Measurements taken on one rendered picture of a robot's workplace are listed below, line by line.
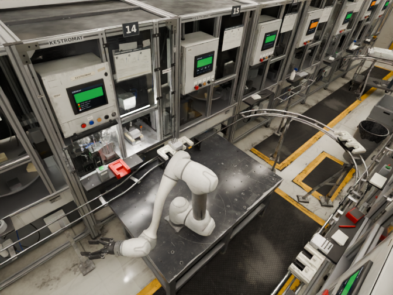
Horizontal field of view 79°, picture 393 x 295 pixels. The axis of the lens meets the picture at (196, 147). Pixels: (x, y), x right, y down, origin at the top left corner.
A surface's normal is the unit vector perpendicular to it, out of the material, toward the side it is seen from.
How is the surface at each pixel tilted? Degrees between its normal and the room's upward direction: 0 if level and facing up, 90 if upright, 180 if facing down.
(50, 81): 91
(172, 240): 0
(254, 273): 0
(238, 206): 0
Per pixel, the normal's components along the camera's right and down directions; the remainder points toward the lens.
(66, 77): 0.68, 0.52
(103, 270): 0.06, -0.74
